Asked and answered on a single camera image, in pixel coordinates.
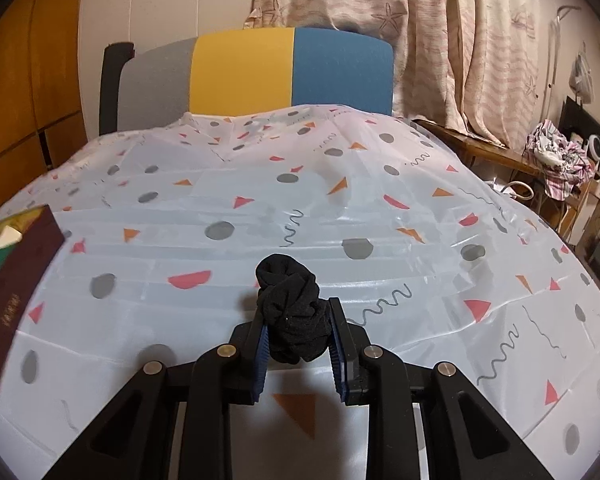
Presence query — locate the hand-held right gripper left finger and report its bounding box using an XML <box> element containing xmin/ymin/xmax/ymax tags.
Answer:
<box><xmin>42</xmin><ymin>305</ymin><xmax>271</xmax><ymax>480</ymax></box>

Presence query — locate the grey yellow blue chair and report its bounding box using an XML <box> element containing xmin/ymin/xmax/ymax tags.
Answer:
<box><xmin>119</xmin><ymin>26</ymin><xmax>395</xmax><ymax>133</ymax></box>

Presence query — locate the wooden side table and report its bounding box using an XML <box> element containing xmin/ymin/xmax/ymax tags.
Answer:
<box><xmin>412</xmin><ymin>119</ymin><xmax>596</xmax><ymax>241</ymax></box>

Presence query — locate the wooden wardrobe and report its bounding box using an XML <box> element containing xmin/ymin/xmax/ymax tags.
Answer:
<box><xmin>0</xmin><ymin>0</ymin><xmax>88</xmax><ymax>211</ymax></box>

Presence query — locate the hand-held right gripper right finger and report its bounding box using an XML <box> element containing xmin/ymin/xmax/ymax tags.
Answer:
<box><xmin>327</xmin><ymin>297</ymin><xmax>556</xmax><ymax>480</ymax></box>

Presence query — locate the white curved pole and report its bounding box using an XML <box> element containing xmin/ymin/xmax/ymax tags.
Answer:
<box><xmin>542</xmin><ymin>5</ymin><xmax>581</xmax><ymax>121</ymax></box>

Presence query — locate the black panel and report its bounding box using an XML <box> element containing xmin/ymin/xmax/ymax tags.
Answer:
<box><xmin>560</xmin><ymin>96</ymin><xmax>600</xmax><ymax>161</ymax></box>

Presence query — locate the black scrunchie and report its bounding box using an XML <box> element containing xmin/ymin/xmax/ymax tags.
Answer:
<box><xmin>255</xmin><ymin>254</ymin><xmax>333</xmax><ymax>365</ymax></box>

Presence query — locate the white cable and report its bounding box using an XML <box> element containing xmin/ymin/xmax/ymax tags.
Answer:
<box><xmin>500</xmin><ymin>180</ymin><xmax>535</xmax><ymax>200</ymax></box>

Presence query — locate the pile of striped clothes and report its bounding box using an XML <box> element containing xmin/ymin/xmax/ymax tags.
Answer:
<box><xmin>525</xmin><ymin>119</ymin><xmax>597</xmax><ymax>202</ymax></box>

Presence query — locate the gold tin box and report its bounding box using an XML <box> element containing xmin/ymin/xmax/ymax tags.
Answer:
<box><xmin>0</xmin><ymin>204</ymin><xmax>66</xmax><ymax>438</ymax></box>

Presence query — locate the hanging plastic bag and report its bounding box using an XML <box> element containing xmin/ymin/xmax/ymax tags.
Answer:
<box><xmin>569</xmin><ymin>45</ymin><xmax>595</xmax><ymax>103</ymax></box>

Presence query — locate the white foam block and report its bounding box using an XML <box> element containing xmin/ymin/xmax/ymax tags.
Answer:
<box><xmin>0</xmin><ymin>225</ymin><xmax>22</xmax><ymax>271</ymax></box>

